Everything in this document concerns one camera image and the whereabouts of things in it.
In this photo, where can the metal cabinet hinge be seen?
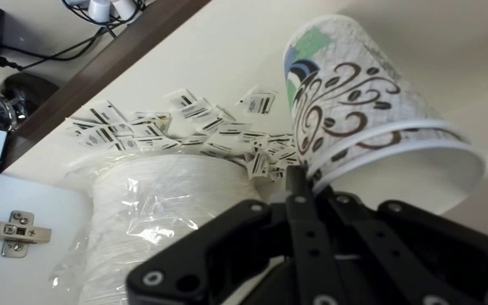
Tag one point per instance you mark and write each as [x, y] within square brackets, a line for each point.
[15, 233]

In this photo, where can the single small paper packet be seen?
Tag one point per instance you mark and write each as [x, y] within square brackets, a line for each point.
[257, 102]

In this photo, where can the white coffee pod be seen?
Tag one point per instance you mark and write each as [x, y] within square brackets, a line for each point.
[123, 7]

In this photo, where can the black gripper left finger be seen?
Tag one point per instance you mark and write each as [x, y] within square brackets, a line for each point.
[305, 238]

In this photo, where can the pile of small paper packets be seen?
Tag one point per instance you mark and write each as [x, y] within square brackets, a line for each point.
[159, 133]

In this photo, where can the chrome capsule holder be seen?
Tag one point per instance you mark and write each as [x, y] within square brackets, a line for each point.
[16, 102]

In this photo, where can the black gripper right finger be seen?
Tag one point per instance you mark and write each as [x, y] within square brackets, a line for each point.
[413, 255]

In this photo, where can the clear bag of white lids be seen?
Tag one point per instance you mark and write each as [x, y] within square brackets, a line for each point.
[142, 209]

